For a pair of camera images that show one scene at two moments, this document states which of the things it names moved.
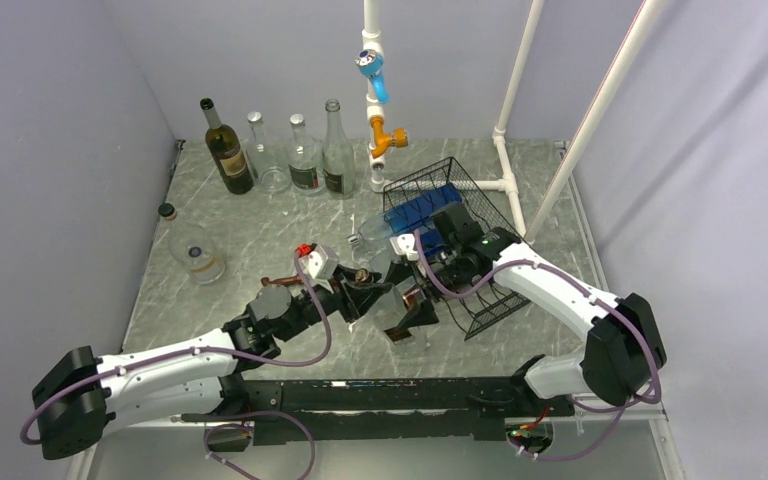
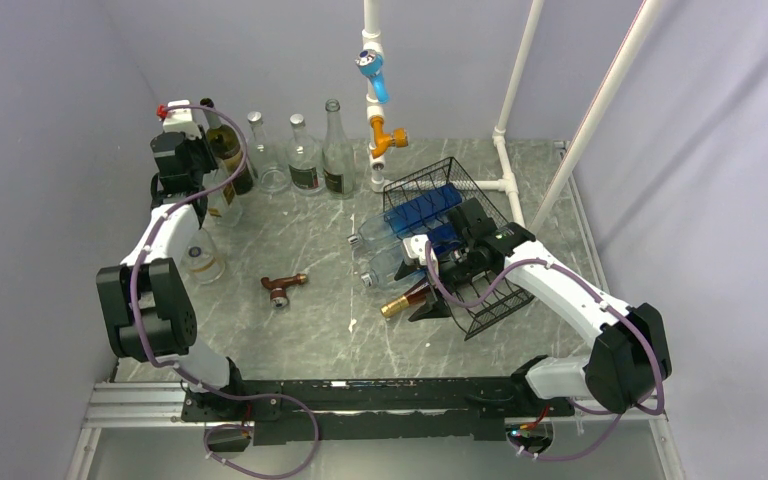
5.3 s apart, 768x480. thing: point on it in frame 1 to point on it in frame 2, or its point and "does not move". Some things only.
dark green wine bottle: (225, 147) does not move
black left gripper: (352, 290) to (202, 145)
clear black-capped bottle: (385, 304) to (225, 213)
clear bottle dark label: (270, 157) does not move
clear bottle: (305, 160) does not move
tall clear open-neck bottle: (338, 156) does not move
